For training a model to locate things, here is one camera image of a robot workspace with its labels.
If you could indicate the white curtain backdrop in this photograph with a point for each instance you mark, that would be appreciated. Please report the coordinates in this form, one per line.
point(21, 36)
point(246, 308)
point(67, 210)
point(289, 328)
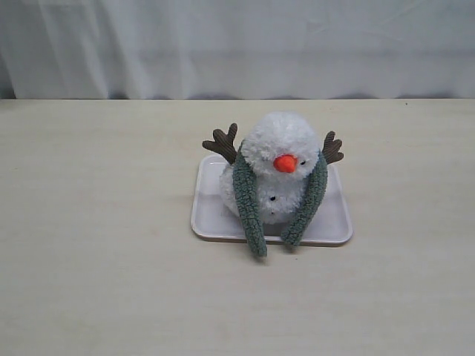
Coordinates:
point(237, 49)

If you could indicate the green knitted scarf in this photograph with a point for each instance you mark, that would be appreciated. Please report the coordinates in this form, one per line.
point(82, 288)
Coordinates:
point(270, 182)

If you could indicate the white plush snowman toy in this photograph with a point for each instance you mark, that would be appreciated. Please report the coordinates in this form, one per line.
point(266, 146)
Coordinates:
point(279, 126)

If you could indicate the white rectangular plastic tray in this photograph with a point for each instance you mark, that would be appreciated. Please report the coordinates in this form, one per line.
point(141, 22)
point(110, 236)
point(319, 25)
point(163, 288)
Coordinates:
point(212, 221)

